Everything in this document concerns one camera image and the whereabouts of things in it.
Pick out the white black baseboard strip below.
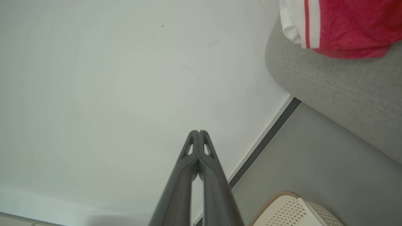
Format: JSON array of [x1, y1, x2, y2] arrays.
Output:
[[192, 95, 302, 226]]

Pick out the cream perforated laundry basket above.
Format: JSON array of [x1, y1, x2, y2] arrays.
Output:
[[248, 191, 345, 226]]

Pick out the grey fabric sofa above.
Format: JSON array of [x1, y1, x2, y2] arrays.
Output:
[[264, 15, 402, 165]]

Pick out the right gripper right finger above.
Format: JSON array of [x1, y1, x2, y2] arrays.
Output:
[[199, 130, 245, 226]]

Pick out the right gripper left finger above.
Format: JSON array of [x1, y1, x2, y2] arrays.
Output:
[[148, 130, 200, 226]]

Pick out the red shorts with white stripes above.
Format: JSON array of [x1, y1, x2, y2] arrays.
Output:
[[279, 0, 402, 59]]

